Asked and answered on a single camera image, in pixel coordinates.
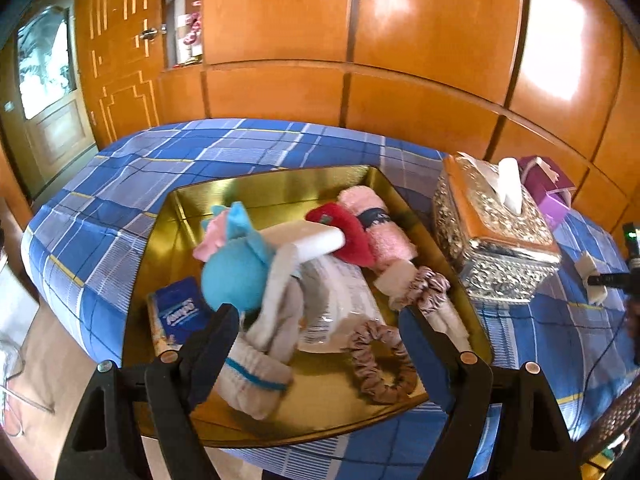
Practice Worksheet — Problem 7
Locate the blue tissue packet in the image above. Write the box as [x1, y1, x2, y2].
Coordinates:
[146, 276, 212, 356]

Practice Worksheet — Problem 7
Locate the white sock blue stripe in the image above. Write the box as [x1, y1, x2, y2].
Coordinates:
[214, 243, 304, 420]

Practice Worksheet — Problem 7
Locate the pink satin scrunchie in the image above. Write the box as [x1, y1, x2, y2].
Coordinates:
[373, 259, 471, 340]

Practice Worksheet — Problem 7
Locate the brown scrunchie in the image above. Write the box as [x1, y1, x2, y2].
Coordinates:
[347, 320, 418, 405]

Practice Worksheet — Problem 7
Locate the turquoise plush toy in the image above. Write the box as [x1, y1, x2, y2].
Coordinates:
[193, 202, 276, 314]

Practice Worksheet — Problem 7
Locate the pink towel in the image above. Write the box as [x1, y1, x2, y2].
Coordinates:
[337, 185, 418, 273]

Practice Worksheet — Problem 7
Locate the clear plastic packet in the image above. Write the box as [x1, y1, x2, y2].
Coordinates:
[297, 255, 383, 353]

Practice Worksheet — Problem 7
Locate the red plush heart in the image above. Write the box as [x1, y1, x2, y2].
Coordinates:
[305, 203, 374, 268]

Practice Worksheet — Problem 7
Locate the purple tissue box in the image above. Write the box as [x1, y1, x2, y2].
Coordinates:
[518, 156, 575, 231]

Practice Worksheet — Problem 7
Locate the gold metal tray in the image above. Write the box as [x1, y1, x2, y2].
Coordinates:
[122, 165, 494, 448]

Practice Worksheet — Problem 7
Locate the wicker chair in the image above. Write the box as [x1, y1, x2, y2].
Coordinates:
[576, 379, 640, 463]

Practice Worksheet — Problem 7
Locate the ornate metal tissue box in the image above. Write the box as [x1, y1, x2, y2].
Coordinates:
[433, 153, 562, 304]

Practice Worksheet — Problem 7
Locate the wooden wardrobe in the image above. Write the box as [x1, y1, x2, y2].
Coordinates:
[158, 0, 639, 232]

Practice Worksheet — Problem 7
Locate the wooden door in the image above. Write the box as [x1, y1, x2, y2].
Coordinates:
[75, 0, 165, 148]

